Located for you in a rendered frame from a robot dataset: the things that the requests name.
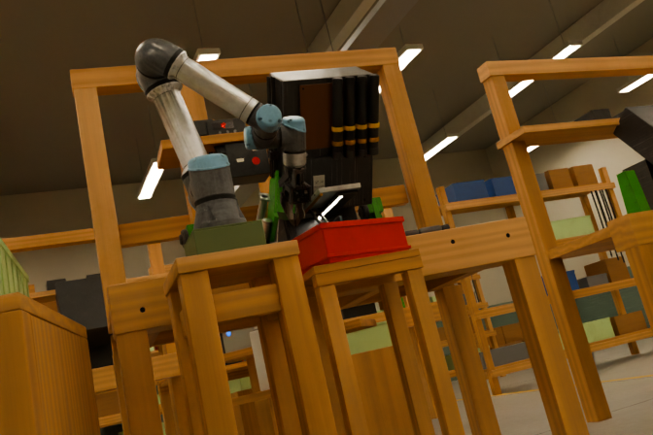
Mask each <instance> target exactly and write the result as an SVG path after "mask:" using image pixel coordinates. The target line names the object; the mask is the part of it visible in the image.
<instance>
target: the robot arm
mask: <svg viewBox="0 0 653 435"><path fill-rule="evenodd" d="M135 64H136V79H137V83H138V84H139V86H140V87H141V89H142V90H143V91H144V92H145V95H146V97H147V99H148V100H149V101H151V102H154V103H155V106H156V108H157V111H158V113H159V115H160V118H161V120H162V122H163V125H164V127H165V129H166V131H167V134H168V136H169V138H170V141H171V143H172V145H173V148H174V150H175V152H176V154H177V156H178V158H179V160H180V163H181V165H182V167H183V170H184V171H183V174H182V176H181V178H182V181H183V183H184V185H185V188H186V190H187V192H188V195H189V203H190V204H191V206H192V207H193V208H194V209H195V220H194V227H193V229H198V228H205V227H212V226H219V225H226V224H232V223H239V222H246V219H245V217H244V215H243V214H242V212H241V210H240V208H239V206H238V205H237V201H236V196H235V191H234V186H233V181H232V177H231V172H230V167H229V165H230V163H229V162H228V158H227V156H226V155H225V154H222V153H211V154H207V151H206V150H205V148H204V146H203V143H202V141H201V139H200V137H199V134H198V132H197V130H196V127H195V125H194V123H193V121H192V118H191V116H190V114H189V110H188V108H187V106H186V104H185V101H184V99H183V97H182V95H181V90H182V88H183V84H184V85H185V86H187V87H189V88H190V89H192V90H193V91H195V92H197V93H198V94H200V95H201V96H203V97H205V98H206V99H208V100H209V101H211V102H213V103H214V104H216V105H217V106H219V107H221V108H222V109H224V110H225V111H227V112H229V113H230V114H232V115H233V116H235V117H237V118H239V119H240V120H242V121H244V122H245V123H247V124H248V125H250V126H246V127H245V128H244V143H245V147H246V149H247V150H257V151H258V150H265V149H278V148H283V164H284V170H286V171H287V172H286V173H285V174H284V176H283V177H282V178H281V179H280V180H279V181H278V183H279V187H282V188H283V189H282V192H280V194H281V197H280V203H281V206H282V208H283V210H284V212H285V214H286V216H287V218H288V220H289V221H290V223H291V224H292V225H293V226H298V224H299V223H300V221H301V219H302V218H305V212H304V207H305V205H306V203H308V202H311V185H309V184H308V183H306V182H305V181H304V173H306V170H305V169H306V156H307V155H308V153H306V125H305V119H304V118H303V117H299V116H288V117H283V118H282V113H281V111H280V110H279V108H278V107H276V106H275V105H272V104H265V105H263V104H262V103H260V102H259V101H258V100H256V99H255V98H253V97H252V96H250V95H248V94H247V93H245V92H244V91H242V90H240V89H239V88H237V87H236V86H234V85H232V84H230V83H229V82H227V81H225V80H224V79H222V78H221V77H219V76H217V75H216V74H214V73H213V72H211V71H209V70H208V69H206V68H205V67H203V66H201V65H200V64H198V63H197V62H195V61H193V60H192V59H190V58H189V57H188V56H187V52H186V51H184V50H182V49H180V48H179V47H177V46H175V45H174V44H172V43H170V42H168V41H165V40H163V39H158V38H151V39H148V40H146V41H144V42H143V43H141V44H140V45H139V47H138V48H137V50H136V52H135ZM293 204H294V205H295V217H294V214H293V211H292V209H293Z"/></svg>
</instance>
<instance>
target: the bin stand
mask: <svg viewBox="0 0 653 435"><path fill-rule="evenodd" d="M423 267H424V265H423V262H422V258H421V256H420V251H419V249H413V250H407V251H397V252H391V253H385V254H380V255H374V256H369V257H364V258H358V259H352V260H346V261H341V262H335V263H329V264H325V265H319V266H314V267H312V268H311V269H310V270H309V271H307V272H306V273H305V274H304V275H302V277H303V281H304V285H305V289H306V294H307V298H308V303H309V307H310V312H311V317H312V320H313V325H314V329H315V334H316V338H317V343H318V347H319V352H320V356H321V361H322V365H323V369H324V374H325V378H326V386H327V391H328V395H329V400H330V405H331V409H332V413H333V417H334V422H335V426H336V431H337V435H369V432H368V427H367V423H366V419H365V414H364V410H363V406H362V402H361V395H360V390H359V386H358V382H357V377H356V373H355V369H354V364H353V360H352V357H351V352H350V348H349V343H348V339H347V335H346V330H345V326H344V322H343V317H342V314H341V310H340V305H339V301H338V297H337V294H340V293H345V292H351V291H356V290H361V289H366V288H372V287H376V286H378V288H379V292H380V296H381V300H382V304H383V308H384V312H385V316H386V320H387V324H388V327H389V331H390V335H391V340H392V344H393V348H394V352H395V359H396V363H397V367H398V371H399V374H400V378H401V382H402V386H403V390H404V394H405V398H406V403H407V407H408V411H409V415H410V418H411V422H412V426H413V430H414V434H415V435H435V432H434V428H433V424H432V420H431V416H430V410H429V406H428V402H427V398H426V395H425V391H424V387H423V383H422V379H421V375H420V371H419V367H418V363H417V359H416V355H415V352H414V348H413V344H412V340H411V337H410V333H409V329H408V325H407V321H406V317H405V313H404V310H403V306H402V302H401V298H400V294H399V290H398V286H397V282H396V280H395V274H399V273H402V274H401V276H402V280H403V284H404V288H405V292H406V295H407V299H408V303H409V307H410V311H411V315H412V318H413V322H414V326H415V330H416V334H417V338H418V341H419V345H420V349H421V353H422V357H423V360H424V364H425V368H426V372H427V376H428V380H429V383H430V390H431V394H432V398H433V402H434V406H435V410H436V413H437V417H438V421H439V425H440V428H441V432H442V435H465V433H464V427H463V423H462V419H461V415H460V411H459V408H458V404H457V400H456V396H455V392H454V389H453V386H452V382H451V378H450V374H449V371H448V367H447V363H446V359H445V355H444V352H443V349H442V345H441V341H440V337H439V334H438V330H437V326H436V322H435V319H434V315H433V311H432V307H431V303H430V298H429V294H428V290H427V286H426V283H425V279H424V275H423V271H422V269H421V268H423ZM316 298H317V299H316ZM318 307H319V308H318ZM330 363H331V364H330ZM332 372H333V373H332ZM338 398H339V399H338ZM340 407H341V408H340ZM342 416H343V417H342ZM344 424H345V425H344ZM346 433H347V434H346Z"/></svg>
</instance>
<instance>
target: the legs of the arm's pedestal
mask: <svg viewBox="0 0 653 435"><path fill-rule="evenodd" d="M267 268H268V272H269V276H263V277H257V278H253V279H252V280H251V281H250V282H249V286H250V288H246V289H241V290H235V291H230V292H225V293H219V294H213V295H212V289H211V285H210V280H209V274H208V271H207V270H204V271H198V272H192V273H185V274H181V275H180V277H179V278H178V280H177V283H178V289H179V291H174V292H170V293H169V295H168V297H167V300H168V306H169V311H170V317H171V322H172V328H173V334H174V340H175V346H176V352H177V357H178V363H179V368H180V374H181V380H182V386H183V392H184V397H185V403H186V409H187V415H188V421H189V431H190V435H238V431H237V425H236V420H235V415H234V410H233V405H232V400H231V394H230V389H229V383H228V378H227V373H226V368H225V363H224V357H223V348H222V342H221V337H220V333H224V332H228V331H233V330H239V329H244V328H249V327H254V326H257V327H258V334H259V338H260V343H261V348H262V353H263V358H264V363H265V368H266V373H267V378H268V382H269V387H270V392H271V397H272V402H273V407H274V412H275V417H276V421H277V426H278V431H279V435H337V431H336V426H335V422H334V417H333V413H332V409H331V405H330V400H329V395H328V391H327V383H326V378H325V374H324V369H323V365H322V361H321V356H320V352H319V347H318V343H317V338H316V334H315V329H314V325H313V320H312V317H311V312H310V307H309V303H308V298H307V294H306V289H305V285H304V281H303V277H302V272H301V267H300V263H299V258H298V255H293V256H287V257H281V258H275V259H273V260H272V261H271V262H270V263H269V264H268V265H267Z"/></svg>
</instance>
